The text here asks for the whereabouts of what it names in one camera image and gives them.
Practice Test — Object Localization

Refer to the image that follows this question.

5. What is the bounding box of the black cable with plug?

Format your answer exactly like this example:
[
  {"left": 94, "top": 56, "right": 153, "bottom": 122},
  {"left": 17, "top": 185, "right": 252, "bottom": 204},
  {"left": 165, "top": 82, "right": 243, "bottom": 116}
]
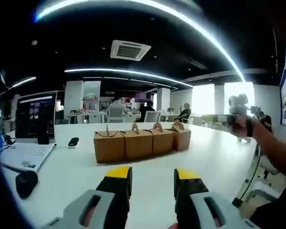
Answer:
[{"left": 232, "top": 143, "right": 263, "bottom": 208}]

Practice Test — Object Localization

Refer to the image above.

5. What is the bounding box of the straight ceiling light strip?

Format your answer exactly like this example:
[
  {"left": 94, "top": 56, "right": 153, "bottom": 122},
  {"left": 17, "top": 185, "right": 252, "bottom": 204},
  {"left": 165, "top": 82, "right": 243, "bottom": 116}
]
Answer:
[{"left": 64, "top": 68, "right": 194, "bottom": 88}]

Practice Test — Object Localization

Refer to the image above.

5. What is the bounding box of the black wristband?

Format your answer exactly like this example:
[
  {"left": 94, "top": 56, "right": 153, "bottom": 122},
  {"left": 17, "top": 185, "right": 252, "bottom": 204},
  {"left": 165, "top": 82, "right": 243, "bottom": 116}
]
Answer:
[{"left": 246, "top": 117, "right": 254, "bottom": 138}]

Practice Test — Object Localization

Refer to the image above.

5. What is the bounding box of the black wired mouse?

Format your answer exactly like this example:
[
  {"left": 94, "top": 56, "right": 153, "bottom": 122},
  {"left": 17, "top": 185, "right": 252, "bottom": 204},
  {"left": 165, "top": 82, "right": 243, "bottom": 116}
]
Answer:
[{"left": 1, "top": 163, "right": 39, "bottom": 200}]

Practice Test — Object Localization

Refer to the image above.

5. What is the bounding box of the long curved ceiling light strip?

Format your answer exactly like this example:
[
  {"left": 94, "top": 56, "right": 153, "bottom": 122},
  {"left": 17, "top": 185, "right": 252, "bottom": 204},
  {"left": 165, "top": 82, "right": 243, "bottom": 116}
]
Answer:
[{"left": 34, "top": 0, "right": 247, "bottom": 82}]

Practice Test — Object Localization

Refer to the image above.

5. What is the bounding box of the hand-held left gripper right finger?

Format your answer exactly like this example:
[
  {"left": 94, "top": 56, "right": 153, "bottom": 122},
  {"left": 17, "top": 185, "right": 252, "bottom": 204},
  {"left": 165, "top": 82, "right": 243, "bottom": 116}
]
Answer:
[{"left": 173, "top": 167, "right": 260, "bottom": 229}]

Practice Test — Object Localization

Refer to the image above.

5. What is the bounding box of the brown paper box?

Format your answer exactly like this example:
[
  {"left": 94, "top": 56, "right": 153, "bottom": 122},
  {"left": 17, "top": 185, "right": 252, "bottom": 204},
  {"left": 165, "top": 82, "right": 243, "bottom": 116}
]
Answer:
[
  {"left": 168, "top": 119, "right": 192, "bottom": 151},
  {"left": 93, "top": 124, "right": 126, "bottom": 164},
  {"left": 145, "top": 122, "right": 174, "bottom": 155},
  {"left": 120, "top": 123, "right": 154, "bottom": 161}
]

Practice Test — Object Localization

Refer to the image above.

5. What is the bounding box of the purple sign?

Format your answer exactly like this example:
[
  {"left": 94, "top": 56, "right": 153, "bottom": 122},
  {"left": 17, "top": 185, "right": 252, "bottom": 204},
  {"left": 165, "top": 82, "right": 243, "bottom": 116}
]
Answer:
[{"left": 128, "top": 92, "right": 143, "bottom": 102}]

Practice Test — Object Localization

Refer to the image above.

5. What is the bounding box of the display shelf with goods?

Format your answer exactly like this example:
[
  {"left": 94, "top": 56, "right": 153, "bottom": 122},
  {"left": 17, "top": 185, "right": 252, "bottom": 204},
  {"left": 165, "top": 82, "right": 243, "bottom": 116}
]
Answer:
[{"left": 82, "top": 94, "right": 102, "bottom": 113}]

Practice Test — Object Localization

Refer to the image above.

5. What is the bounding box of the small black mouse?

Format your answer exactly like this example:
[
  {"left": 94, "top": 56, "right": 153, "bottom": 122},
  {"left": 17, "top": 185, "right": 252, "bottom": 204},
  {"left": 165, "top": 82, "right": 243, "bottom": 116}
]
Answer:
[{"left": 68, "top": 137, "right": 80, "bottom": 149}]

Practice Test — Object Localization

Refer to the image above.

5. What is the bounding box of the silver laptop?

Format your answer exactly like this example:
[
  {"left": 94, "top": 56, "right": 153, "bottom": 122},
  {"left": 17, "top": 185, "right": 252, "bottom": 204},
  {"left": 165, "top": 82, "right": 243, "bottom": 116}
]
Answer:
[{"left": 0, "top": 91, "right": 58, "bottom": 173}]

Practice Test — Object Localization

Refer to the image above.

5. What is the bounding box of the person operator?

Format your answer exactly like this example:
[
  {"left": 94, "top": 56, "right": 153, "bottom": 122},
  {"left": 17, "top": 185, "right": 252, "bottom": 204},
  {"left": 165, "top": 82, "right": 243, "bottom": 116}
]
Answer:
[{"left": 249, "top": 132, "right": 286, "bottom": 229}]

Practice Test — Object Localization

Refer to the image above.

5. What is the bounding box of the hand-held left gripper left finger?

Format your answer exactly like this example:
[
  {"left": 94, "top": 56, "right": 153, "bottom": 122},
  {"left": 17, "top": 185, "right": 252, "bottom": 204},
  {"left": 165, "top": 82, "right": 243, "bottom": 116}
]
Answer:
[{"left": 41, "top": 165, "right": 133, "bottom": 229}]

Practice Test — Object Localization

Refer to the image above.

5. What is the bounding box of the white office chair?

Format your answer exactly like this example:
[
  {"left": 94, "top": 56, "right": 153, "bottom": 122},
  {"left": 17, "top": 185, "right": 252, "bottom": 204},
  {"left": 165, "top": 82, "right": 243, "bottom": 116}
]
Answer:
[
  {"left": 109, "top": 106, "right": 124, "bottom": 124},
  {"left": 144, "top": 111, "right": 162, "bottom": 123},
  {"left": 249, "top": 143, "right": 286, "bottom": 203}
]

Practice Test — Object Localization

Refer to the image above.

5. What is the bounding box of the short ceiling light strip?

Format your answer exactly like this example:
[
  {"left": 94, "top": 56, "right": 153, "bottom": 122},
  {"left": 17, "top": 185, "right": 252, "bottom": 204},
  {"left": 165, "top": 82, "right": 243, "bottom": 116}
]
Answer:
[{"left": 8, "top": 76, "right": 36, "bottom": 90}]

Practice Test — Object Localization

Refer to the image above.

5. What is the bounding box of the person's right hand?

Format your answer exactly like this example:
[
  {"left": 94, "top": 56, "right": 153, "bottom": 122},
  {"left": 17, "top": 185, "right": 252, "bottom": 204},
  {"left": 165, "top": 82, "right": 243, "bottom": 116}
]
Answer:
[{"left": 231, "top": 114, "right": 248, "bottom": 139}]

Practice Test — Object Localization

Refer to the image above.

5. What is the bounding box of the square ceiling air vent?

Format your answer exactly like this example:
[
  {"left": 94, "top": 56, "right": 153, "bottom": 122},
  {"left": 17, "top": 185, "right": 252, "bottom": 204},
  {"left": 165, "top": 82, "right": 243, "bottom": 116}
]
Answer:
[{"left": 110, "top": 40, "right": 152, "bottom": 62}]

